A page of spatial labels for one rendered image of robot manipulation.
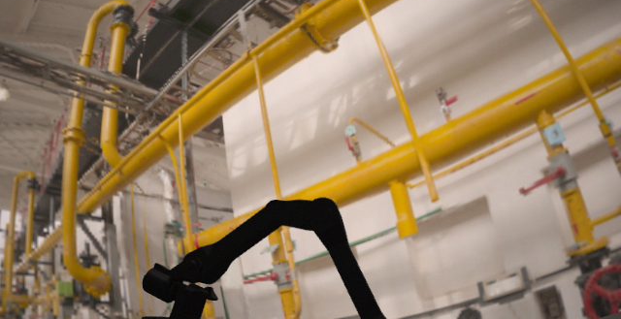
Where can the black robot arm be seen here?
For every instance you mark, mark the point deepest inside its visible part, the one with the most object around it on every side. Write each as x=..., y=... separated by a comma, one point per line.
x=208, y=263

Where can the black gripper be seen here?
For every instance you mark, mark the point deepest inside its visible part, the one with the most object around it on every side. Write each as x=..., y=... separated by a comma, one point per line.
x=177, y=315

